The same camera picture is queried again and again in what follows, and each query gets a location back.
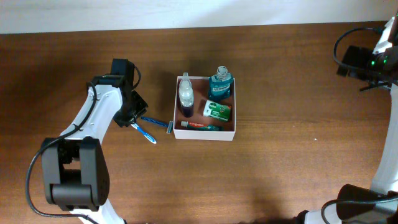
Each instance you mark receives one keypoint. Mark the toothpaste tube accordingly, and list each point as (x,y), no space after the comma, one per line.
(200,127)

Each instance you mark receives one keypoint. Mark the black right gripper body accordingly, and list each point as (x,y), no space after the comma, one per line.
(364,58)

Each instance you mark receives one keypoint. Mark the blue disposable razor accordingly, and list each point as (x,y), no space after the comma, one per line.
(168,126)

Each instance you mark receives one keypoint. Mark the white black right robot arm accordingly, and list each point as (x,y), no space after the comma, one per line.
(378,204)

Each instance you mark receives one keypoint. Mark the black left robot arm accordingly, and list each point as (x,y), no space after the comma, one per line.
(76,176)

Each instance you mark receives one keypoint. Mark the blue white toothbrush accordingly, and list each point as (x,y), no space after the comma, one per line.
(145,134)

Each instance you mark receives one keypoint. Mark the green white soap bar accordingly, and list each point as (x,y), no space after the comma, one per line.
(217,111)

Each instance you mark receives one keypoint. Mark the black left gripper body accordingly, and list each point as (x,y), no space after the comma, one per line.
(133,109)

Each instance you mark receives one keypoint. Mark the white cardboard box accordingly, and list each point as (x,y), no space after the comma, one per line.
(200,87)

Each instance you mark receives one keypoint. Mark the clear foam soap dispenser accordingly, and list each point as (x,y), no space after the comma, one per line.
(186,96)

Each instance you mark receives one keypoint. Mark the teal mouthwash bottle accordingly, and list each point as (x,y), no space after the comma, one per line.
(220,84)

